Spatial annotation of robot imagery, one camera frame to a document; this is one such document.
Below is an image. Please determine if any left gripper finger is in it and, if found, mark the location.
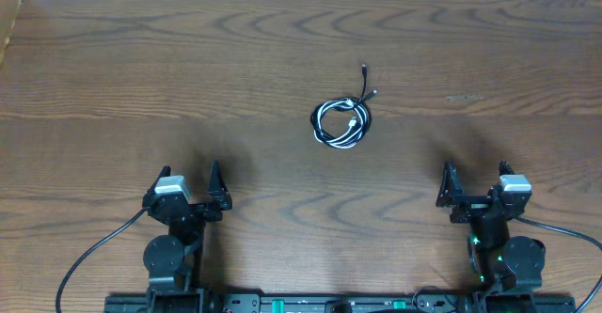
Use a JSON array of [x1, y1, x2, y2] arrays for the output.
[[207, 160, 232, 211], [149, 165, 171, 192]]

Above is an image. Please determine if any cardboard box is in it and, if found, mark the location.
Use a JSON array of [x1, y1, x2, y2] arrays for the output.
[[0, 0, 22, 63]]

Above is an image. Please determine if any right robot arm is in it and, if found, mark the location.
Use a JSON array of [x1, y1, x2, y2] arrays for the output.
[[436, 161, 546, 312]]

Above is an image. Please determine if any black usb cable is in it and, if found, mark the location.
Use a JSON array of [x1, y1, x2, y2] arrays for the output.
[[309, 63, 378, 150]]

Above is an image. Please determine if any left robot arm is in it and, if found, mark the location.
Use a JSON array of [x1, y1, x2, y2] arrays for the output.
[[142, 160, 233, 312]]

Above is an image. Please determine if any white usb cable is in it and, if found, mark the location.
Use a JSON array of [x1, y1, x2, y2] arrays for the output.
[[312, 98, 368, 149]]

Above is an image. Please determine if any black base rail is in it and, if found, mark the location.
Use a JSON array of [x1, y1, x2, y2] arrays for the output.
[[103, 290, 576, 313]]

